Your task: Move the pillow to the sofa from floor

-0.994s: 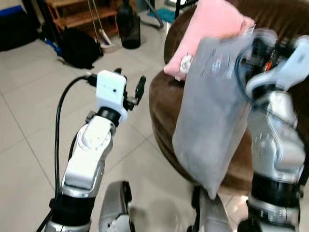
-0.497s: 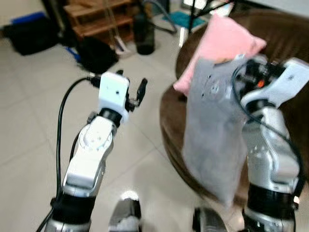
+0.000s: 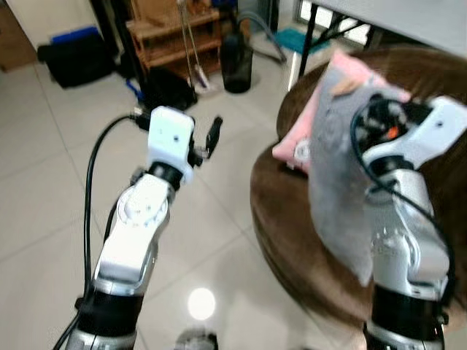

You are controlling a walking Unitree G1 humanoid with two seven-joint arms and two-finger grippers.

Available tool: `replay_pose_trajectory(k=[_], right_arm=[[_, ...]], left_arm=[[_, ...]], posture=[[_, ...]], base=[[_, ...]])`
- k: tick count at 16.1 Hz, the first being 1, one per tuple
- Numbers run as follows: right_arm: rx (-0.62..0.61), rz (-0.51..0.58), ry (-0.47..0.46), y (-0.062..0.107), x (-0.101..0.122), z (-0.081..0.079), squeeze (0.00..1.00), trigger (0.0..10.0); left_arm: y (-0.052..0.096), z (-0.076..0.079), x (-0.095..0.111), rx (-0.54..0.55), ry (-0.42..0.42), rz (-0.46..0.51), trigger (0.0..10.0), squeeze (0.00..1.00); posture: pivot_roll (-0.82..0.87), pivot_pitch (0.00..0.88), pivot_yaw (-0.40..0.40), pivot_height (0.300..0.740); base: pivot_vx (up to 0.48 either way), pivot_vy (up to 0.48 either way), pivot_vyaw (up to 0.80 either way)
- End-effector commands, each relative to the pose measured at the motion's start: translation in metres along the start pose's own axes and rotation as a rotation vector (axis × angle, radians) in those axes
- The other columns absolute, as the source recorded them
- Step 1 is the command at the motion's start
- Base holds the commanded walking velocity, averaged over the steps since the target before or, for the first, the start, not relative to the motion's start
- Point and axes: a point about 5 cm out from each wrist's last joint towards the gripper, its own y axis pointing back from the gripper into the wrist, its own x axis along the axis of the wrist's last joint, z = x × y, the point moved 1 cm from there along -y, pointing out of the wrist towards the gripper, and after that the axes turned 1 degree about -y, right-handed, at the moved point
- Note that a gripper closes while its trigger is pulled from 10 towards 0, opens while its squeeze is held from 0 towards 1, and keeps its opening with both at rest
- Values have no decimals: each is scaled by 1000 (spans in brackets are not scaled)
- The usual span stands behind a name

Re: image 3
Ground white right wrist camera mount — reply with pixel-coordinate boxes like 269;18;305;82
363;96;467;166

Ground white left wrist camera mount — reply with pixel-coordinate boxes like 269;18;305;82
146;106;197;184

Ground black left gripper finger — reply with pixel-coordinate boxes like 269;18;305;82
205;114;224;158

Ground dark plastic bottle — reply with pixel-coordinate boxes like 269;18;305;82
220;29;255;95

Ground blue flat box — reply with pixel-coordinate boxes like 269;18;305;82
51;26;100;45

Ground brown wooden shelf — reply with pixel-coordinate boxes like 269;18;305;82
126;0;224;82

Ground pink pillow with cat print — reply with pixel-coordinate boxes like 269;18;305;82
272;50;411;176

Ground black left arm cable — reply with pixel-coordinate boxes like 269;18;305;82
55;109;151;350

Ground black duffel bag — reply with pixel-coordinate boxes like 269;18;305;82
36;33;118;90

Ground green floor mat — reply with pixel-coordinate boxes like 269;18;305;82
276;27;330;56

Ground black backpack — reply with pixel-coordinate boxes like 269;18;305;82
138;67;198;112

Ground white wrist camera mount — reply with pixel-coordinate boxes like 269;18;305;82
363;96;467;166
146;106;197;184

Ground brown round velvet sofa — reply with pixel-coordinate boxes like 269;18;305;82
250;45;467;330

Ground grey hose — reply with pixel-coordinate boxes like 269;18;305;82
237;10;287;63

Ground mop with metal pole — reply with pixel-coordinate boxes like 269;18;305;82
175;0;214;93

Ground white table with black legs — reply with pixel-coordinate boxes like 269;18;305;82
296;0;467;92

